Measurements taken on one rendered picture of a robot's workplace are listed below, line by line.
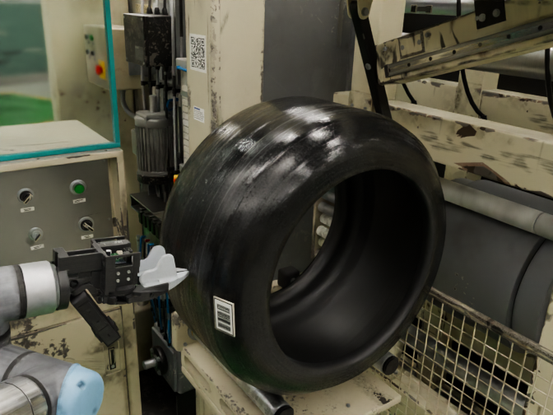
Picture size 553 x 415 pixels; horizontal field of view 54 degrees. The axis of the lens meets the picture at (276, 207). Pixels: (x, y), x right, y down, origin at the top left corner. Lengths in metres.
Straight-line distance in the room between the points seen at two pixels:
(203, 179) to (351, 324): 0.53
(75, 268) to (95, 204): 0.64
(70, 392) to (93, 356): 0.84
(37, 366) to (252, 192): 0.38
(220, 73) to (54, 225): 0.57
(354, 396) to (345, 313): 0.18
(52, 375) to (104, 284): 0.15
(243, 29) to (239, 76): 0.09
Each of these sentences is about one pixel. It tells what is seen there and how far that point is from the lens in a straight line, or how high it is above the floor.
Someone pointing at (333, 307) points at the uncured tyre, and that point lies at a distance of 1.31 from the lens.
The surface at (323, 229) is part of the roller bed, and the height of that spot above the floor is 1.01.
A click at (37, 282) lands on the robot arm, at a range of 0.80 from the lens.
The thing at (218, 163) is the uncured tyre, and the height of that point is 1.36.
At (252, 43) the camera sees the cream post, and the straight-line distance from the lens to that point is 1.19.
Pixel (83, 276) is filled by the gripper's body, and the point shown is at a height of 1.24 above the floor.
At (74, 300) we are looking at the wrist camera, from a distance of 0.84.
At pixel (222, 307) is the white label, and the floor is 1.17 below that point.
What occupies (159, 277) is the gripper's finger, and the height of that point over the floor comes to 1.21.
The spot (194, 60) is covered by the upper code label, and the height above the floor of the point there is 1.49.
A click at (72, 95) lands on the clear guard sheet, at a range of 1.35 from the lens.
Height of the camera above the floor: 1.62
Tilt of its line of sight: 21 degrees down
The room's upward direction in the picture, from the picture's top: 2 degrees clockwise
